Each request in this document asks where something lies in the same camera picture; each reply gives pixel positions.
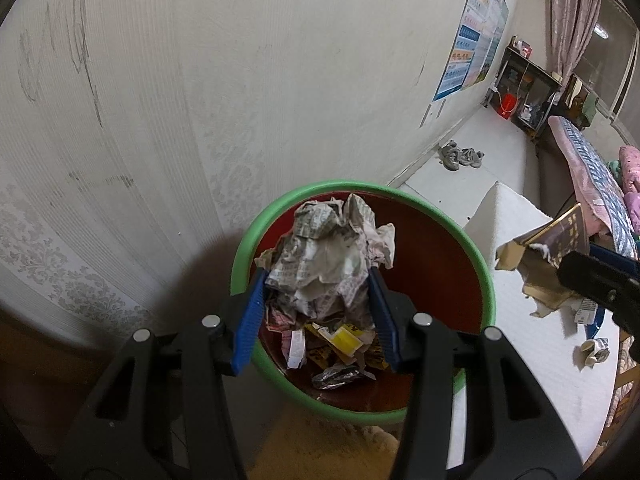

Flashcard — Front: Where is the pink floral curtain left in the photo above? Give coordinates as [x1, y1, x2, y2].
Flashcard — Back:
[549, 0, 602, 86]

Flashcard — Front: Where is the blue pinyin wall poster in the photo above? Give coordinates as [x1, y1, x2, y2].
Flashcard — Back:
[434, 0, 478, 101]

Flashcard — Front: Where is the window with metal frame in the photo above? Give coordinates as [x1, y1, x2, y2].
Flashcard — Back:
[575, 0, 638, 119]

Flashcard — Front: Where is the dark metal shelf rack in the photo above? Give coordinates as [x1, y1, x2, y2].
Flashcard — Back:
[483, 47, 561, 140]

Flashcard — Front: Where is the blue foil snack bag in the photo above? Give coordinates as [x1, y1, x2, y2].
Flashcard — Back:
[586, 306, 605, 339]

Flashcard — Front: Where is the newspaper ball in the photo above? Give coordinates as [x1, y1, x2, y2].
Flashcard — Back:
[254, 194, 396, 332]

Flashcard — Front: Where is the beige fuzzy cushion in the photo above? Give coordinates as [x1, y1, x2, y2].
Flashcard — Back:
[247, 405, 399, 480]

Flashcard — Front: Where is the grey right sneaker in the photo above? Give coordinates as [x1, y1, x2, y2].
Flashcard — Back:
[458, 148, 485, 169]

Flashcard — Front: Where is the grey sneaker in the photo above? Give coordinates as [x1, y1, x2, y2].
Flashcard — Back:
[458, 148, 485, 169]
[439, 140, 460, 171]

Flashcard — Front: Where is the grey left sneaker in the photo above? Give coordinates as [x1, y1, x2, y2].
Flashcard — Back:
[439, 140, 460, 171]

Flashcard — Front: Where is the yellow small candy wrapper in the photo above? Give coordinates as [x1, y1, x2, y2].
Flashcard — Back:
[317, 326, 364, 358]

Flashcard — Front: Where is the white blue milk carton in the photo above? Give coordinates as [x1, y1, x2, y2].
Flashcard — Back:
[574, 298, 599, 325]

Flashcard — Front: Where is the crushed paper coffee cup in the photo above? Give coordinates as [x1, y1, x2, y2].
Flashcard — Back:
[580, 338, 611, 367]

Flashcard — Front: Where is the bed with plaid blanket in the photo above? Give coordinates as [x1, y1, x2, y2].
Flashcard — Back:
[548, 116, 639, 260]

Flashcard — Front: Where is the pink folded quilt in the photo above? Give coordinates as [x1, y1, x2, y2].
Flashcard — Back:
[618, 145, 640, 193]

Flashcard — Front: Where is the red plastic bucket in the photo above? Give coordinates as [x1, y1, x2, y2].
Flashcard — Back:
[498, 92, 518, 119]

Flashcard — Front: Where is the white chart wall poster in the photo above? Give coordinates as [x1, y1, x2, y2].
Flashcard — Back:
[462, 0, 509, 88]

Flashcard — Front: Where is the green rimmed red trash bin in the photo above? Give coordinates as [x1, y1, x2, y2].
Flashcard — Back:
[230, 180, 497, 426]

